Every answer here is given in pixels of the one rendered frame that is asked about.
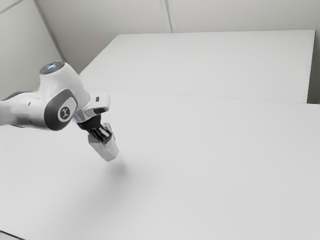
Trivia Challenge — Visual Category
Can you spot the pale grey faceted mug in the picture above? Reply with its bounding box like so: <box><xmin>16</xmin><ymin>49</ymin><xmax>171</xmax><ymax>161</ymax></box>
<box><xmin>87</xmin><ymin>122</ymin><xmax>120</xmax><ymax>163</ymax></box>

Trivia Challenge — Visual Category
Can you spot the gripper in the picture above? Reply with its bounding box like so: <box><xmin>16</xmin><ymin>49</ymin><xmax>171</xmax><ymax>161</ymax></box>
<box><xmin>75</xmin><ymin>115</ymin><xmax>112</xmax><ymax>145</ymax></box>

